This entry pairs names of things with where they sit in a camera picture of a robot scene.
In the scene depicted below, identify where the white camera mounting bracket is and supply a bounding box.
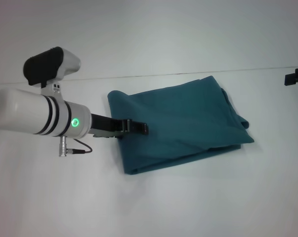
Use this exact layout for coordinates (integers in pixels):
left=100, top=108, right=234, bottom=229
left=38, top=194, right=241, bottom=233
left=41, top=79, right=64, bottom=102

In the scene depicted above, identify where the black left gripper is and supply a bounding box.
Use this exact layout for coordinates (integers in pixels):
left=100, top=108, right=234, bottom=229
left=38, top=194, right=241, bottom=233
left=89, top=112, right=149, bottom=139

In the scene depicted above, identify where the teal t-shirt with FREE print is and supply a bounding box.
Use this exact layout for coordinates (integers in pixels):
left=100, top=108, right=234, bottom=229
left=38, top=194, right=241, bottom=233
left=106, top=75, right=255, bottom=176

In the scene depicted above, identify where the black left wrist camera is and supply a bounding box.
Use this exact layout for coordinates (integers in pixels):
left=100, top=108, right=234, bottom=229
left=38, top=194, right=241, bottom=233
left=22, top=46, right=82, bottom=88

